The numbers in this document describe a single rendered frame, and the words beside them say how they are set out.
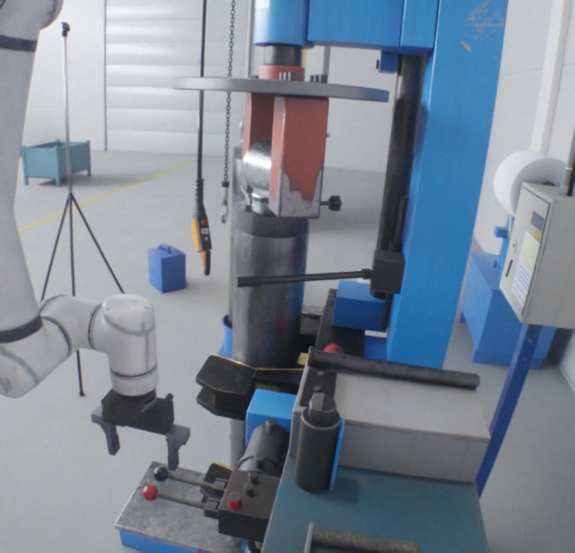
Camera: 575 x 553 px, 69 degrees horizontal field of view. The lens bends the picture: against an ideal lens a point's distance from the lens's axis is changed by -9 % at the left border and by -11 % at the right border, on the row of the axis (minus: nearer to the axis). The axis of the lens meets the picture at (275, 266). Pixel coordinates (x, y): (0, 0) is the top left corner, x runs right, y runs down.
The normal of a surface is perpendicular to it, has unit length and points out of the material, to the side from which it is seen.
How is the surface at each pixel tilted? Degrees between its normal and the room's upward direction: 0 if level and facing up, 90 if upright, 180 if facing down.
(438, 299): 90
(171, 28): 90
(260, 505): 0
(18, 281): 81
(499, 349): 90
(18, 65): 105
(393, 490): 0
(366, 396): 0
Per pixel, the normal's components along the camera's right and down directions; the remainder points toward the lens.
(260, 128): 0.24, 0.37
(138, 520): 0.06, -0.93
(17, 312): 0.76, 0.14
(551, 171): -0.20, 0.34
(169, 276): 0.61, 0.32
